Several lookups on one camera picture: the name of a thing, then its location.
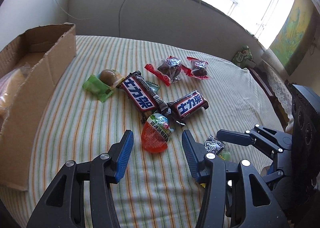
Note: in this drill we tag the white lace cloth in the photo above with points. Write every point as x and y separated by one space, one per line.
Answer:
276 76

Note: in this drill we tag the green jelly candy packet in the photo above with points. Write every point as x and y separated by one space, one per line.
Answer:
225 155

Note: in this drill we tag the striped tablecloth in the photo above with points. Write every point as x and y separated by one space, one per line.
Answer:
157 189

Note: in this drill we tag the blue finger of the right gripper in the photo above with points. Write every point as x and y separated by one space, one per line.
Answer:
233 137
270 170

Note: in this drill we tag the red jelly cup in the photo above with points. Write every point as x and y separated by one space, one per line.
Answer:
156 133

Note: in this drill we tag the long Snickers bar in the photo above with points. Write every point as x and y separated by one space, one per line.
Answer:
145 99

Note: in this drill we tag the landscape wall painting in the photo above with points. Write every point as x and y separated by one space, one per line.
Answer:
296 35

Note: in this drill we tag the green gift bag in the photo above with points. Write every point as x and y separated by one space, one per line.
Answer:
243 58

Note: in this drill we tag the green mint candy packet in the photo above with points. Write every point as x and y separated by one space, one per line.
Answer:
153 86

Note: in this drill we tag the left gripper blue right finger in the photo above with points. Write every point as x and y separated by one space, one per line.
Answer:
194 153

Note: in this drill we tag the black patterned candy packet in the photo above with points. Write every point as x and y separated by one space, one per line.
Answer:
212 145

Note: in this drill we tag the short Snickers bar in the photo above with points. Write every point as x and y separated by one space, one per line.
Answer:
183 107

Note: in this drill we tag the small red date snack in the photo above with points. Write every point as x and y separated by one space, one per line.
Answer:
198 69

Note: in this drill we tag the large red date snack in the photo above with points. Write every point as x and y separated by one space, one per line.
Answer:
167 70

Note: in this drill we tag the green candy wrapper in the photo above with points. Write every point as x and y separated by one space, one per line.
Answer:
96 87

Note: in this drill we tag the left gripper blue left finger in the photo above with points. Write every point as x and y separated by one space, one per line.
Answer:
123 152

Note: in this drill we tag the brown cardboard box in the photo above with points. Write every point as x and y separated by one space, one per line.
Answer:
48 50

